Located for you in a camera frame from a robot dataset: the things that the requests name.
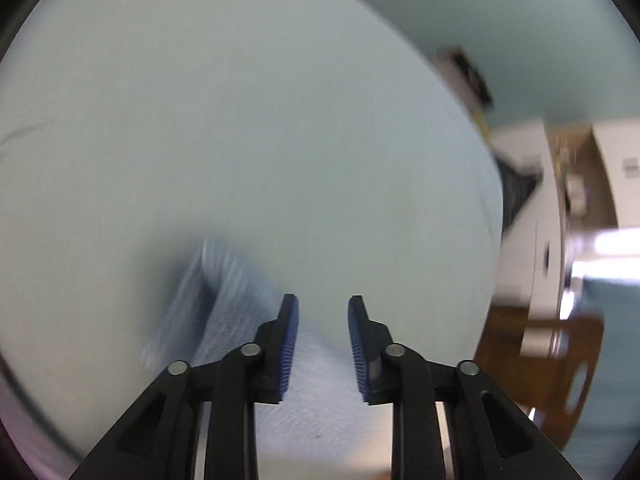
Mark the light blue tablecloth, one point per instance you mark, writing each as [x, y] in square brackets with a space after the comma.
[250, 125]

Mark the white cabinet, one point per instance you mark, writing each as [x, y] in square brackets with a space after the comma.
[542, 270]

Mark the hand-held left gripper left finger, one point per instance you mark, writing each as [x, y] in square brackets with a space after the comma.
[289, 347]

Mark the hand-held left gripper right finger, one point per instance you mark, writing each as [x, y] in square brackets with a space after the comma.
[358, 352]

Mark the black mesh panel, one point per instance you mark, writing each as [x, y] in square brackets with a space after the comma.
[517, 192]

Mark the brown wooden chair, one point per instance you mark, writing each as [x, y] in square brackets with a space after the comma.
[545, 370]

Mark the open cardboard box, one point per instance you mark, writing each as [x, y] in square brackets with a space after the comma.
[585, 180]

